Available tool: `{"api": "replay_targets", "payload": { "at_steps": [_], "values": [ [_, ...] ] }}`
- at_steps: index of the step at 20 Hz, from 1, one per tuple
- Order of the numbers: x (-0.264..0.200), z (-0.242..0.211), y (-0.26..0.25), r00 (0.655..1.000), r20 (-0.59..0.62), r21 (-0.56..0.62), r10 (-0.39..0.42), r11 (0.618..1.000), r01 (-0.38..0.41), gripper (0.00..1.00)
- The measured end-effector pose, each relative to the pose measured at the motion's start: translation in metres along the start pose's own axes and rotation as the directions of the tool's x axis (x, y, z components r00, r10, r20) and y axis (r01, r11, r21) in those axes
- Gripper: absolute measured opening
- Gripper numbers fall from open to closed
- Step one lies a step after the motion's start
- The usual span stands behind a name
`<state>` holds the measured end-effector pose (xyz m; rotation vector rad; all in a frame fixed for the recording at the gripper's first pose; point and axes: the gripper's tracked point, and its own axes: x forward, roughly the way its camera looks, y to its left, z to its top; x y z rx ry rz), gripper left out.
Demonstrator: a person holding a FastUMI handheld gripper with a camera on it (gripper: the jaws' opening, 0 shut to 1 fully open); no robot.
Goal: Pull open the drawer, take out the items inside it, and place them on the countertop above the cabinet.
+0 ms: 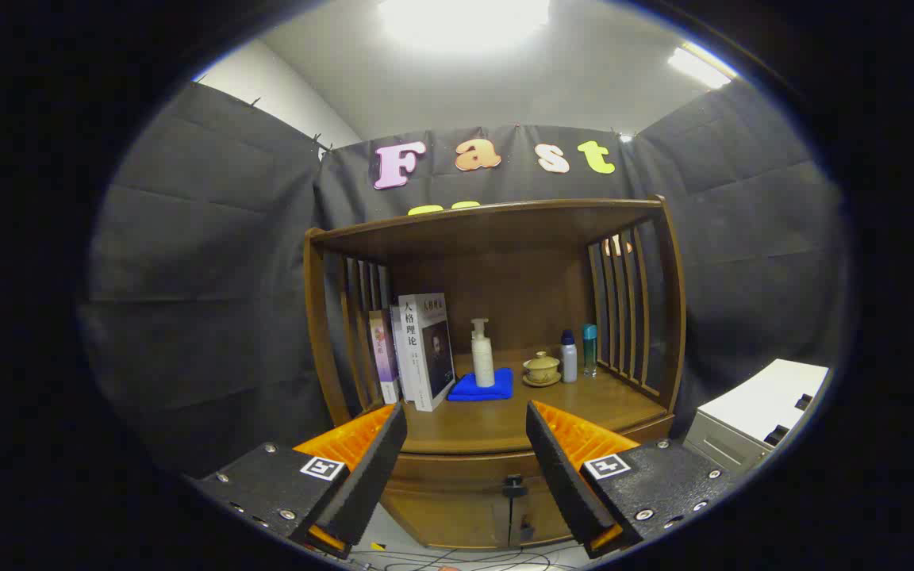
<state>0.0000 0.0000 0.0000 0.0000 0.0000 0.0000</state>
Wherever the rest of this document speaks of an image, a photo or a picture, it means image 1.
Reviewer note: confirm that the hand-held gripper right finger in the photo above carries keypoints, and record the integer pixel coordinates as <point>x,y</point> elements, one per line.
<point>564,476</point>

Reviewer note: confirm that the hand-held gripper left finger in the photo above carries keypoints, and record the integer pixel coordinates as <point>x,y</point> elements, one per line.
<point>370,476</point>

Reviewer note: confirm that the brown wooden drawer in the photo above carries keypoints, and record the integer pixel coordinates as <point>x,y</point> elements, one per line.
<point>465,468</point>

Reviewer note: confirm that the wooden countertop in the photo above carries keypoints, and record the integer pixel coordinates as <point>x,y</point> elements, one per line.
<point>489,420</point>

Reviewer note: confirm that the brown wooden cabinet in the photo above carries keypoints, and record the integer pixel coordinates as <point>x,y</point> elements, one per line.
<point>505,285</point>

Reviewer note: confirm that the white grey drawer unit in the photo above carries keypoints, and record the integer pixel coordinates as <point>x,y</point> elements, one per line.
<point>758,396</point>

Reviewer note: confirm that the beige lidded tea bowl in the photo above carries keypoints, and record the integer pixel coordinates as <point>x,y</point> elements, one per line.
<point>542,369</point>

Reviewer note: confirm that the white bottle dark blue cap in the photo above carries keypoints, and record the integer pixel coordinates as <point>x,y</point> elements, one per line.
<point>568,365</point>

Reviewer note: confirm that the thin purple book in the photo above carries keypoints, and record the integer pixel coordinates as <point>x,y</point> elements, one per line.
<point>382,357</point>

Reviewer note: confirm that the blue folded towel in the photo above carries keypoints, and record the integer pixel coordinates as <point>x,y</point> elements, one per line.
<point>465,388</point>

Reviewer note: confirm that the clear bottle teal cap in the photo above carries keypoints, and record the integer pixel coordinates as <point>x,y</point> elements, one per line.
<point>589,349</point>

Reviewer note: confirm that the thin white book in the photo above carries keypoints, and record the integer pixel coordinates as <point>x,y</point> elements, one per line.
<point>398,349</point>

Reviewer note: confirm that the white pump bottle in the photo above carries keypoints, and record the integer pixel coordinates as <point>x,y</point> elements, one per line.
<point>483,365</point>

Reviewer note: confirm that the thick white portrait book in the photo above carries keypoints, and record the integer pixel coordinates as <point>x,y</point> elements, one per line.
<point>425,349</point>

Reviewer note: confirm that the small ceiling light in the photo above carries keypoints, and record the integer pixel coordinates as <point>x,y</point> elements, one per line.
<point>699,67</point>

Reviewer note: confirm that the large ceiling light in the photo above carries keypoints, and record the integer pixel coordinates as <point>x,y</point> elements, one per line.
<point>465,20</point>

